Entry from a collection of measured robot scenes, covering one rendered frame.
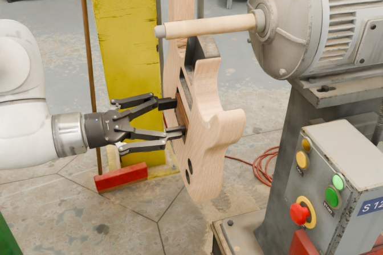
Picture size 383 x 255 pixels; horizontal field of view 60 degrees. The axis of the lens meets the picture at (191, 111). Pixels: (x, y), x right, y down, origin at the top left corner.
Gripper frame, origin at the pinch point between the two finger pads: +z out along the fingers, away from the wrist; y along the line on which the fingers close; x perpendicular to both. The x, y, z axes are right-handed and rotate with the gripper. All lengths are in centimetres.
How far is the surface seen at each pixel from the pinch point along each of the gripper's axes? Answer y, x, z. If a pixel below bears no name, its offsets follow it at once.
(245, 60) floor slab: -161, -168, 121
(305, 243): 28, -36, 34
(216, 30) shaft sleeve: -5.9, 18.9, 7.4
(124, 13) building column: -81, -35, -2
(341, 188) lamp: 28.0, 16.0, 17.3
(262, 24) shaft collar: -5.5, 19.7, 16.7
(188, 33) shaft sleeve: -5.9, 18.8, 1.9
